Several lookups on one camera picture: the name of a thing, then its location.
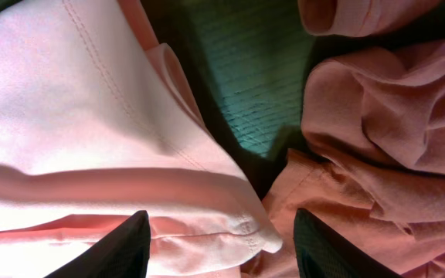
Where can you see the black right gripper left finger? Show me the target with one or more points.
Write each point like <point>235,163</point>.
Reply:
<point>122,253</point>

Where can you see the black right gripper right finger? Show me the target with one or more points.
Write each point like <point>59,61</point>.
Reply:
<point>323,253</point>

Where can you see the red printed t-shirt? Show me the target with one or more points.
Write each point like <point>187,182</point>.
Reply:
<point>374,124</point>

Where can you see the light pink t-shirt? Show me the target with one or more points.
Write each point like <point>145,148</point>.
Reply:
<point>97,122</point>

